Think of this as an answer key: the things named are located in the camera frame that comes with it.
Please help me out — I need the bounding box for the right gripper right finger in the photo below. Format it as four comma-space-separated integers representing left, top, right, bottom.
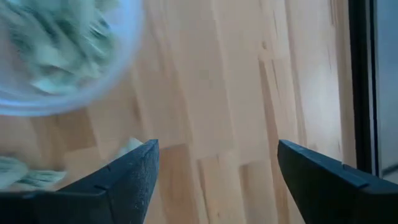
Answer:
277, 139, 398, 224

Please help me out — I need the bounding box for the green white stevia packet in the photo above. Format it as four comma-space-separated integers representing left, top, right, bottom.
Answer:
0, 155, 67, 191
116, 136, 144, 158
27, 40, 103, 96
62, 0, 121, 60
0, 0, 63, 63

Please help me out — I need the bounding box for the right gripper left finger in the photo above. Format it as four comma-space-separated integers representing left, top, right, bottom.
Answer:
0, 139, 160, 224

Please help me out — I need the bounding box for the black aluminium table frame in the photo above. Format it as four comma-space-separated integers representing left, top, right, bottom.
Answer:
347, 0, 379, 177

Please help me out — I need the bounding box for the clear plastic cup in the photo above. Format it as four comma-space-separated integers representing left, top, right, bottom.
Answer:
0, 0, 146, 118

